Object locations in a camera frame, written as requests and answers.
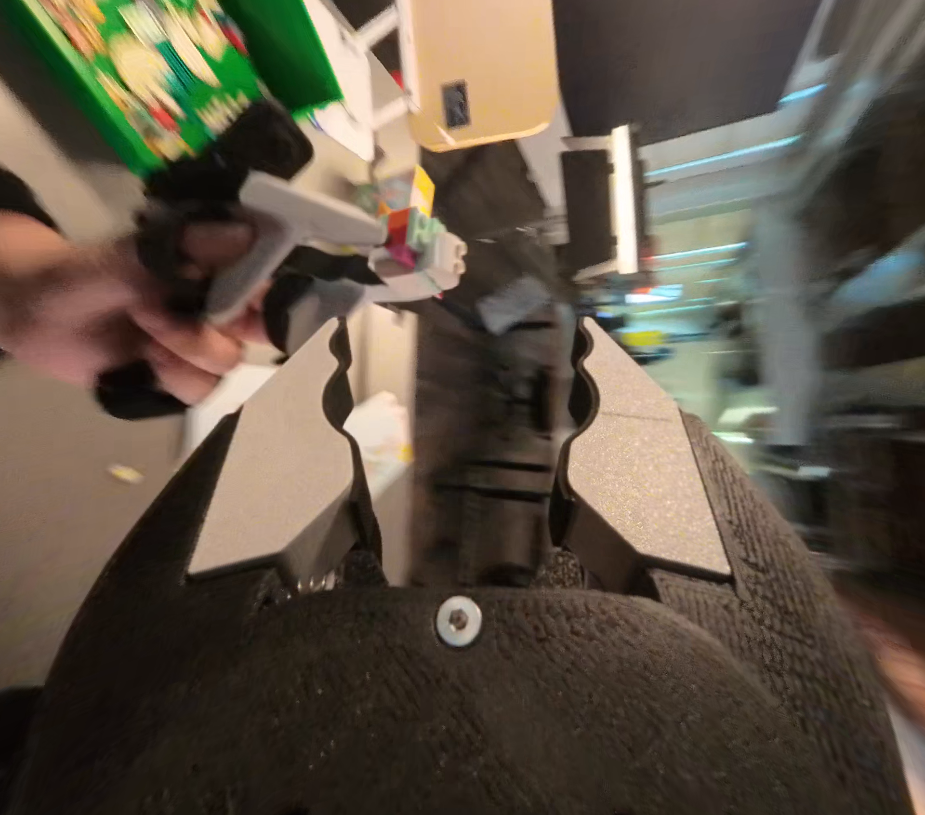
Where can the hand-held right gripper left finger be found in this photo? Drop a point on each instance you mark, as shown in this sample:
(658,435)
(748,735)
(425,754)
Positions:
(289,468)

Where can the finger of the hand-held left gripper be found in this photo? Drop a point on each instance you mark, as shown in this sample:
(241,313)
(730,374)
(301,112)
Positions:
(311,215)
(318,310)

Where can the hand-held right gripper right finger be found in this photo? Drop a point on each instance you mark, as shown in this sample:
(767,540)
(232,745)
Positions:
(636,468)

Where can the small multicoloured lego model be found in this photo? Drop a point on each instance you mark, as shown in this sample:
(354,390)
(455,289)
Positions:
(419,247)

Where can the green lego box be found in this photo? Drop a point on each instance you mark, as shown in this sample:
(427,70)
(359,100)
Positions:
(293,34)

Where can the small tan lego piece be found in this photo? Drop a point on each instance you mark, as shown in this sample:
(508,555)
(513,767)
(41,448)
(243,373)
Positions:
(124,473)

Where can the person's left hand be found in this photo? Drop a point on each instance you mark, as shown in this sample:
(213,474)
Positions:
(72,302)

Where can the tan wooden panel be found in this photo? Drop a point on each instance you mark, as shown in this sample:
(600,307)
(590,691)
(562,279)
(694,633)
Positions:
(484,56)

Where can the black panel with yellow logo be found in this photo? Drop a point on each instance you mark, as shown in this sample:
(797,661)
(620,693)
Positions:
(708,20)

